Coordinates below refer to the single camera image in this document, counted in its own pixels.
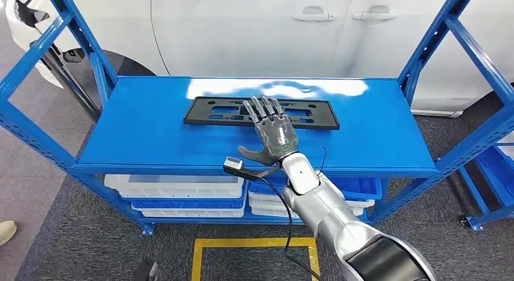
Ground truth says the black camera cable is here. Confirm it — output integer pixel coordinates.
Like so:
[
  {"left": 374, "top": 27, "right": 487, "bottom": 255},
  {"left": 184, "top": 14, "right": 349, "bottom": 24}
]
[{"left": 256, "top": 175, "right": 323, "bottom": 281}]

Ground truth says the person's shoe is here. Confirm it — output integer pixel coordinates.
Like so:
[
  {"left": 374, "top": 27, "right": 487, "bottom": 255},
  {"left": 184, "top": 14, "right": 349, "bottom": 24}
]
[{"left": 0, "top": 220, "right": 18, "bottom": 246}]

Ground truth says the blue metal shelf rack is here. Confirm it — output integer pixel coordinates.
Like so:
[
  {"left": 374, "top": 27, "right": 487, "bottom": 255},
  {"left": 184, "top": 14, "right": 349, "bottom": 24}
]
[
  {"left": 0, "top": 0, "right": 514, "bottom": 237},
  {"left": 458, "top": 140, "right": 514, "bottom": 233}
]

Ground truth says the black plastic frame part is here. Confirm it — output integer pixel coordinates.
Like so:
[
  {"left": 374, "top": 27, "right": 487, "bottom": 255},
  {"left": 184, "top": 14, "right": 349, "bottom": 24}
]
[{"left": 183, "top": 96, "right": 341, "bottom": 131}]

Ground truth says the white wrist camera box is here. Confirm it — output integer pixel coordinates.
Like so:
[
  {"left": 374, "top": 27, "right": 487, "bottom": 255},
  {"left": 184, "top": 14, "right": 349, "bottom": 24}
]
[{"left": 222, "top": 156, "right": 261, "bottom": 182}]

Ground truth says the blue plastic bin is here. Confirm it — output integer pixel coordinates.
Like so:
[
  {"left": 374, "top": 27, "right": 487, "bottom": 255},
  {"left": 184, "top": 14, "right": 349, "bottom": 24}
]
[
  {"left": 247, "top": 175, "right": 383, "bottom": 202},
  {"left": 130, "top": 197, "right": 247, "bottom": 211}
]

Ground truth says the white plastic bin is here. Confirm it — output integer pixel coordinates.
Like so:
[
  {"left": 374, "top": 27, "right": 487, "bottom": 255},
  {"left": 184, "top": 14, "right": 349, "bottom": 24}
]
[
  {"left": 249, "top": 206, "right": 366, "bottom": 219},
  {"left": 132, "top": 207, "right": 247, "bottom": 219},
  {"left": 248, "top": 190, "right": 375, "bottom": 211},
  {"left": 104, "top": 174, "right": 245, "bottom": 199}
]

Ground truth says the yellow floor tape square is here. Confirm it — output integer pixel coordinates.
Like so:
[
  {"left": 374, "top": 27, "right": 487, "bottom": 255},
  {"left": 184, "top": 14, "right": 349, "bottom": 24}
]
[{"left": 190, "top": 237, "right": 321, "bottom": 281}]

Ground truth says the white car door handle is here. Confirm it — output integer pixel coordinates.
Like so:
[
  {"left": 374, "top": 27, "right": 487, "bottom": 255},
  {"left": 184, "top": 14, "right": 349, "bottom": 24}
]
[
  {"left": 292, "top": 6, "right": 335, "bottom": 22},
  {"left": 352, "top": 5, "right": 398, "bottom": 22}
]

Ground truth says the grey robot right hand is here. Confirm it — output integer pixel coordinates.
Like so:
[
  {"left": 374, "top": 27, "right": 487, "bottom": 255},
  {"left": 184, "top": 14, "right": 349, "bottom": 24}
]
[{"left": 238, "top": 95, "right": 299, "bottom": 165}]

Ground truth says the white car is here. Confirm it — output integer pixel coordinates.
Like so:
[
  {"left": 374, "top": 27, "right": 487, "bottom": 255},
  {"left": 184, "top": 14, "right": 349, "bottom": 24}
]
[{"left": 5, "top": 0, "right": 514, "bottom": 119}]

